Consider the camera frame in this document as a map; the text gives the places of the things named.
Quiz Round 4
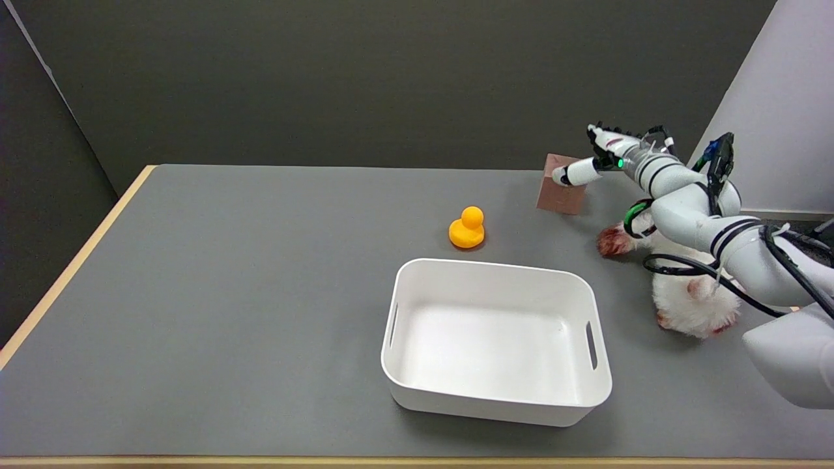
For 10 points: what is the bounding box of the white plastic bin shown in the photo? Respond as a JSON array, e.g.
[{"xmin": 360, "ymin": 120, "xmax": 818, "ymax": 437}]
[{"xmin": 381, "ymin": 258, "xmax": 613, "ymax": 428}]

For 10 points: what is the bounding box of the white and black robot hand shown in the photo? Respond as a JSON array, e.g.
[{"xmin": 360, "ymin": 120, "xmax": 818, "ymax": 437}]
[{"xmin": 552, "ymin": 123, "xmax": 642, "ymax": 187}]

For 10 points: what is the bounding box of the white plush toy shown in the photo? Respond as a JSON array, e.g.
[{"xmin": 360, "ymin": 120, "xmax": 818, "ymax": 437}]
[{"xmin": 596, "ymin": 208, "xmax": 743, "ymax": 339}]

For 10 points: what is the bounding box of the yellow rubber duck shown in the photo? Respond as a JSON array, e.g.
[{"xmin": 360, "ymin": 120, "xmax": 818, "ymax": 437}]
[{"xmin": 448, "ymin": 206, "xmax": 486, "ymax": 249}]

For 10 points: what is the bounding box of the brown wooden cube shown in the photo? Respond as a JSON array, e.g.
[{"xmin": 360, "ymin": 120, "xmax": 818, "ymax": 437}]
[{"xmin": 536, "ymin": 154, "xmax": 589, "ymax": 216}]

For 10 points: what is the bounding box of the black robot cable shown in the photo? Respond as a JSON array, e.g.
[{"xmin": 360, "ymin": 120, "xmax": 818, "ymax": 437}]
[{"xmin": 643, "ymin": 225, "xmax": 834, "ymax": 319}]

